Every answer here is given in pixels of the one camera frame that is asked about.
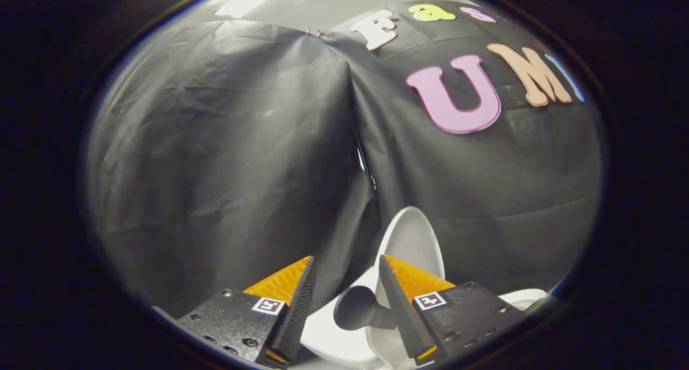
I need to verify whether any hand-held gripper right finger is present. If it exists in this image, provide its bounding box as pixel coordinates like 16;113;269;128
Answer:
378;254;525;365

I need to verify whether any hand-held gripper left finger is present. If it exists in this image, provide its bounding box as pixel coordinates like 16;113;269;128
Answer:
177;255;318;369

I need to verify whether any white toilet lid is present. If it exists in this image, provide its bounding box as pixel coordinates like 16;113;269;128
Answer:
333;206;446;369

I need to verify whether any white ceramic toilet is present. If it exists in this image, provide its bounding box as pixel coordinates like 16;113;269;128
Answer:
300;267;547;370

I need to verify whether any black backdrop cloth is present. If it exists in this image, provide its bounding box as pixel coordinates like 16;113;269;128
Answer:
86;0;604;319

